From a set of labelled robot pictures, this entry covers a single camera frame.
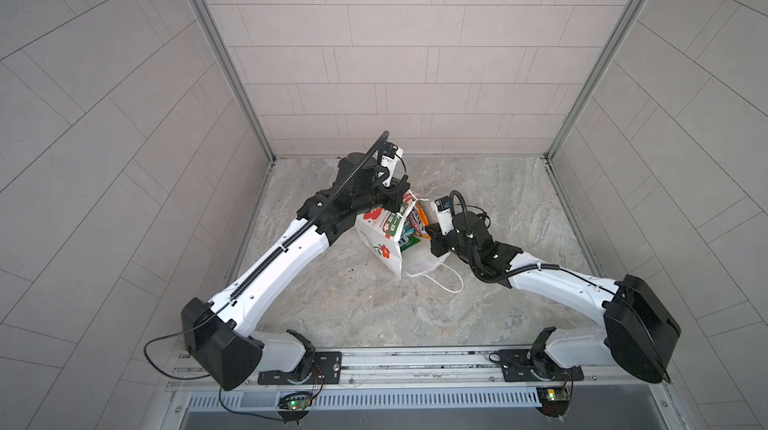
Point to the white slotted cable duct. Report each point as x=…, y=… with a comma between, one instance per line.
x=365, y=399

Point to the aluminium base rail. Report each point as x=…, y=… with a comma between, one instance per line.
x=447, y=366

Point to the aluminium corner profile left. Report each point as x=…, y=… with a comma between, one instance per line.
x=212, y=36

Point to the right green circuit board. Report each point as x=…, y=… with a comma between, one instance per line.
x=554, y=402

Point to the aluminium corner profile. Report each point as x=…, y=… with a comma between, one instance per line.
x=212, y=36
x=627, y=19

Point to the aluminium corner profile right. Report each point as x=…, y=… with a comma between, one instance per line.
x=627, y=19

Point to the white paper bag red flowers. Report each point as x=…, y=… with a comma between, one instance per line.
x=380, y=231

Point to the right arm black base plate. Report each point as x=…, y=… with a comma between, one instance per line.
x=533, y=364

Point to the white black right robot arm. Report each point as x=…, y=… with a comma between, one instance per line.
x=631, y=326

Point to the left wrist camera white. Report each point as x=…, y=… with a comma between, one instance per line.
x=391, y=155

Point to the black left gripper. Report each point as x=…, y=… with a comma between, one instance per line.
x=393, y=193

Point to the green circuit board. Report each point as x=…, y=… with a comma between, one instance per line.
x=296, y=401
x=554, y=402

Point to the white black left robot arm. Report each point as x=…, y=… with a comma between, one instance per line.
x=220, y=333

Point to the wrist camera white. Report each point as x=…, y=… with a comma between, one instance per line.
x=391, y=155
x=444, y=213

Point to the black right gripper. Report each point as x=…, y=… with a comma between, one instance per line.
x=436, y=236

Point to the left green circuit board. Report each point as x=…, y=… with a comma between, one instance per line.
x=296, y=401

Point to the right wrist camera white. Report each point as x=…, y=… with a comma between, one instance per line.
x=444, y=213

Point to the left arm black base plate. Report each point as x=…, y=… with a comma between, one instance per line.
x=290, y=358

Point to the orange pink snack packet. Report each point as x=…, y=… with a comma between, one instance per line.
x=422, y=220

